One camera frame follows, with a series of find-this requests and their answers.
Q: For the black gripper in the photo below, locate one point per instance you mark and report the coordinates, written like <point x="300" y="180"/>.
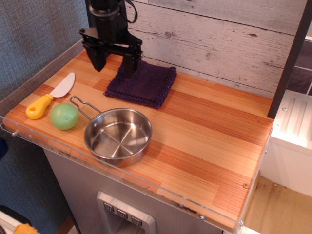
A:
<point x="110" y="35"/>

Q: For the purple towel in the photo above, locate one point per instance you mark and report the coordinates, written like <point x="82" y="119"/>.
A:
<point x="149" y="84"/>

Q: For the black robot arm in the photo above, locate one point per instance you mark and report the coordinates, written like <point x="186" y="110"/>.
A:
<point x="106" y="5"/>

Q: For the green toy ball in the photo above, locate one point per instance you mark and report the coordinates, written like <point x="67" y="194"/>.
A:
<point x="64" y="116"/>

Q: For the small stainless steel pan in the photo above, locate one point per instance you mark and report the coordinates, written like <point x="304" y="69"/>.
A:
<point x="117" y="136"/>

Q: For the clear acrylic left guard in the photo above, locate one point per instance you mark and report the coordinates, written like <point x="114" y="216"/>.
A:
<point x="39" y="78"/>

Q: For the grey toy fridge cabinet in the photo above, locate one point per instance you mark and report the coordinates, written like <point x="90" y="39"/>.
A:
<point x="81" y="184"/>

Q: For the silver dispenser button panel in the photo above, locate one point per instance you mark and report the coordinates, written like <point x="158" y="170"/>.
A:
<point x="119" y="217"/>

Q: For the orange object bottom left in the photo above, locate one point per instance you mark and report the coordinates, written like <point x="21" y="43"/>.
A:
<point x="25" y="229"/>

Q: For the yellow handled toy knife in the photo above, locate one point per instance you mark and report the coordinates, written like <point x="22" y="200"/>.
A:
<point x="38" y="107"/>

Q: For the dark right shelf post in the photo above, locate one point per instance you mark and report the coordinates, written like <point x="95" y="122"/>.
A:
<point x="291" y="60"/>

